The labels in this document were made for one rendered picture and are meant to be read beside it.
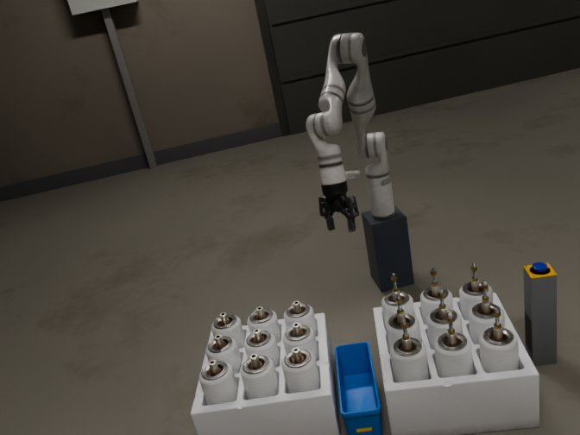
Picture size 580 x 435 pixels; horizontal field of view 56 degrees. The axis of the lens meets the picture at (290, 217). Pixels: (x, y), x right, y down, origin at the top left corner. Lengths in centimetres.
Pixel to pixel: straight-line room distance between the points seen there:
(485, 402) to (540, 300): 35
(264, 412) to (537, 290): 84
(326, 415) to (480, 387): 41
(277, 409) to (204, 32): 347
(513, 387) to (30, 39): 409
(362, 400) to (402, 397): 25
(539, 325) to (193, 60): 349
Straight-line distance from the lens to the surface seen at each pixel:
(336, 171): 157
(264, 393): 157
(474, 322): 163
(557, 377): 184
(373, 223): 210
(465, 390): 155
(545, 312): 175
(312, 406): 156
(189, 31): 455
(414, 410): 157
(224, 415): 159
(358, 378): 183
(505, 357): 154
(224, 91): 460
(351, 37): 177
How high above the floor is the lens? 120
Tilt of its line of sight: 23 degrees down
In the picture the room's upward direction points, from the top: 12 degrees counter-clockwise
